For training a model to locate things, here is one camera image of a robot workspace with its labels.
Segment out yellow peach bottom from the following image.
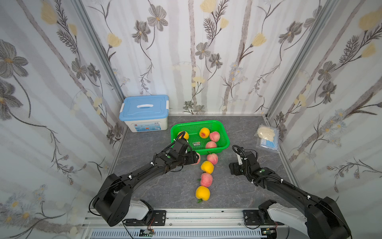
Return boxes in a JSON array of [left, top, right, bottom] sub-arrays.
[[196, 186, 210, 203]]

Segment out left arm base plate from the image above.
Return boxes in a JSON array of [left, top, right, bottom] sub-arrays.
[[122, 210, 167, 227]]

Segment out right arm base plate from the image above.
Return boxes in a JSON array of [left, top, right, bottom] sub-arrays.
[[243, 209, 284, 227]]

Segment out small green circuit board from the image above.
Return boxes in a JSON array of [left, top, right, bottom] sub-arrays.
[[139, 229, 155, 237]]

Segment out aluminium front rail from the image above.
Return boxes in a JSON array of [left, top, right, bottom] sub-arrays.
[[81, 207, 327, 231]]

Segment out yellow peach with red blush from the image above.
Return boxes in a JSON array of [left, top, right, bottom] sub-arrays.
[[178, 131, 190, 140]]

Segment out blue face mask pack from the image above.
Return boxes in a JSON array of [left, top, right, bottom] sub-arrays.
[[257, 138, 280, 152]]

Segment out green plastic perforated basket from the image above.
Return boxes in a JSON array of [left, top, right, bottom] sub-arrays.
[[171, 120, 230, 155]]

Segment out clear bag of white gloves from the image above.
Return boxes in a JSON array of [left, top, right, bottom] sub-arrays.
[[257, 124, 279, 141]]

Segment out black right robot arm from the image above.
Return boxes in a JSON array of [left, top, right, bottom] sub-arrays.
[[229, 145, 352, 239]]

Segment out pink peach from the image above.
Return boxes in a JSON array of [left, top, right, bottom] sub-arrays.
[[194, 153, 201, 165], [206, 141, 217, 149], [199, 173, 213, 188], [207, 153, 218, 165], [209, 131, 220, 143]]

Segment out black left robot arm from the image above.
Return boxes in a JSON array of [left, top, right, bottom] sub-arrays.
[[89, 138, 201, 227]]

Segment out blue lid storage box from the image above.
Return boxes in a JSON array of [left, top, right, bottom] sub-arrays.
[[119, 95, 169, 132]]

